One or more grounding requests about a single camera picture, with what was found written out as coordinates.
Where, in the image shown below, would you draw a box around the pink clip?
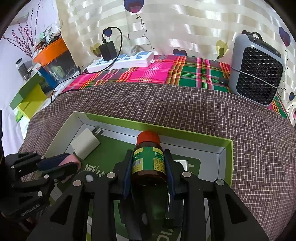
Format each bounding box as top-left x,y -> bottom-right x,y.
58,154 -> 81,183

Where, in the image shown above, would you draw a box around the white power strip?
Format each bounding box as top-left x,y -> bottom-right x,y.
85,52 -> 154,73

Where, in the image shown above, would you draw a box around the black rectangular device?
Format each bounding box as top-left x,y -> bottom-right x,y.
118,199 -> 152,240

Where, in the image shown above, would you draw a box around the purple flower branches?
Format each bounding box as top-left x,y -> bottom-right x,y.
3,1 -> 42,59

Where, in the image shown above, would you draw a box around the orange lid storage bin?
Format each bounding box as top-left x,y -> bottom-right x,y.
33,38 -> 79,87

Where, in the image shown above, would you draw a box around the pink green plaid cloth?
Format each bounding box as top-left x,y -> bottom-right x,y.
61,54 -> 290,120

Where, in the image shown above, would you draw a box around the white charger cube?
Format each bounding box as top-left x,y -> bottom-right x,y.
71,126 -> 103,160

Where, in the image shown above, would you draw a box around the green yellow box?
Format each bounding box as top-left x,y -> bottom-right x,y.
10,73 -> 47,119

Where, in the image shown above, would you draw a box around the brown bottle red cap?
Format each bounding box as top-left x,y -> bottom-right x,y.
130,131 -> 170,240

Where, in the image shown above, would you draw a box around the clear silver lighter case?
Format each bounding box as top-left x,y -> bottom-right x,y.
165,160 -> 188,229

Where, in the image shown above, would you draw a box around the black cable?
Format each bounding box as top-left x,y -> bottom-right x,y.
50,26 -> 124,103

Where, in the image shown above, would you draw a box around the brown checked tablecloth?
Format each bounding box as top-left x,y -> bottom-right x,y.
20,82 -> 295,240

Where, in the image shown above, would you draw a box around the heart pattern curtain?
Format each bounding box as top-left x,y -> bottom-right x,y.
56,1 -> 295,124

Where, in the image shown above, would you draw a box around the black round remote fob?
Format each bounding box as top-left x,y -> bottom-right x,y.
74,171 -> 108,188

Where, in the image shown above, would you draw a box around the black power adapter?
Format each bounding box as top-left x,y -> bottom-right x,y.
99,41 -> 117,61

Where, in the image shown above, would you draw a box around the green white cardboard box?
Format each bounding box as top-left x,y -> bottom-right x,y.
45,111 -> 233,184

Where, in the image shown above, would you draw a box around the grey portable heater fan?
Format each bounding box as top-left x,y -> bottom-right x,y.
228,30 -> 285,106

